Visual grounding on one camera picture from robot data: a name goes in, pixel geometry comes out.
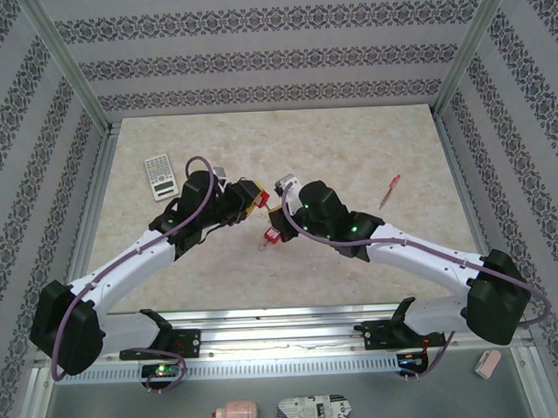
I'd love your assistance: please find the pink and white small case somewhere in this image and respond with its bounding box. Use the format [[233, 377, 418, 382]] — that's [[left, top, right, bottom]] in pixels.
[[474, 349, 503, 379]]

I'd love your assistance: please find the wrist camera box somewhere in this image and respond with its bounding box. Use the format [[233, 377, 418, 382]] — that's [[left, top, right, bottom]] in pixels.
[[274, 172, 301, 201], [211, 165, 229, 193]]

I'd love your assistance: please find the red pen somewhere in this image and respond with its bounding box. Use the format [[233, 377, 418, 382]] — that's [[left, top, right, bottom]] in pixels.
[[377, 173, 403, 210]]

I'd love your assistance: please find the aluminium mounting rail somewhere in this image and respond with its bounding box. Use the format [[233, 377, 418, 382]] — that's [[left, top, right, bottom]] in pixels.
[[32, 298, 535, 365]]

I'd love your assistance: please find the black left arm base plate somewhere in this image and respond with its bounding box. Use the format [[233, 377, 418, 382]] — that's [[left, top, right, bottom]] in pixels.
[[117, 327, 202, 362]]

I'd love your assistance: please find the white scientific calculator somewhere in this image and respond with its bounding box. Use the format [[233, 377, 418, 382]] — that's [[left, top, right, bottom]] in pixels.
[[143, 152, 181, 204]]

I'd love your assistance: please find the aluminium frame post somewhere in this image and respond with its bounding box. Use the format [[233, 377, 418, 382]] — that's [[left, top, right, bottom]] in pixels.
[[21, 0, 112, 137], [430, 0, 520, 117]]

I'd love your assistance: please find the aluminium frame profile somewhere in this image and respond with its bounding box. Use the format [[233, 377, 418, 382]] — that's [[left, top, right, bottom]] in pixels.
[[510, 345, 558, 418], [8, 366, 58, 418]]

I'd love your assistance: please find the newspaper print pencil case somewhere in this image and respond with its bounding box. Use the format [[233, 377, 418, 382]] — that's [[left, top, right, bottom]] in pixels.
[[276, 392, 353, 418]]

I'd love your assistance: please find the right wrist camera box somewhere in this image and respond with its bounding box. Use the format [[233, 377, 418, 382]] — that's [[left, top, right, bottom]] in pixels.
[[274, 172, 301, 201]]

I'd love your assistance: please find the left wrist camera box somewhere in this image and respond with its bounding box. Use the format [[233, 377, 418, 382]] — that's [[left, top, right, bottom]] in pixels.
[[211, 165, 229, 193]]

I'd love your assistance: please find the pink bottle with white cap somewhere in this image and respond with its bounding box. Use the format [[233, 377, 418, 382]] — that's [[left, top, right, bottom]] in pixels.
[[211, 399, 259, 418]]

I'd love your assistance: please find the slotted grey cable duct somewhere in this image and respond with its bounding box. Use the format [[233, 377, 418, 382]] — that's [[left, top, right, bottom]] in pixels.
[[54, 353, 401, 386]]

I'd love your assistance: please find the controller board with green light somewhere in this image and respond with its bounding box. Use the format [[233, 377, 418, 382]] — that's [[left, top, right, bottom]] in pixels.
[[140, 362, 181, 380]]

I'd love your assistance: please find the aluminium table side rail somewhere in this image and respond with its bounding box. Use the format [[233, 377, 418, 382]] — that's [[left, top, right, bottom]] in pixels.
[[433, 108, 510, 313], [49, 122, 126, 331]]

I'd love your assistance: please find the controller board with red wire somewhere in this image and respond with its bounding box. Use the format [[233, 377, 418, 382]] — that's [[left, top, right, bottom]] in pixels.
[[396, 349, 428, 369]]

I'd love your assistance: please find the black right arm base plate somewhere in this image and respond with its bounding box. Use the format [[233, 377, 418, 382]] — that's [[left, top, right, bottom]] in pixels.
[[361, 316, 447, 353]]

